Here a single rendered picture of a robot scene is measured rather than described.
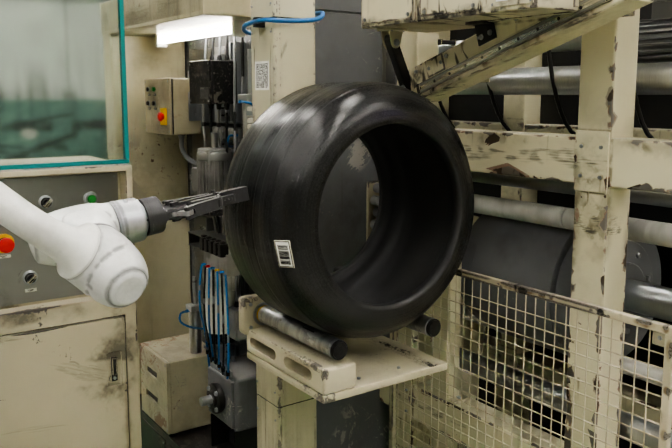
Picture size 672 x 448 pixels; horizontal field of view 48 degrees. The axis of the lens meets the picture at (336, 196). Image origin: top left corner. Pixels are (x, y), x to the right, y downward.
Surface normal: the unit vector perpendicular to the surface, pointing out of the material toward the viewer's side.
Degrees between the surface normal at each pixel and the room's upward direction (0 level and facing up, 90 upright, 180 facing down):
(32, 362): 90
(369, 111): 80
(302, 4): 90
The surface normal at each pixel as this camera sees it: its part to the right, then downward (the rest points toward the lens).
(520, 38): -0.82, 0.07
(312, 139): -0.07, -0.37
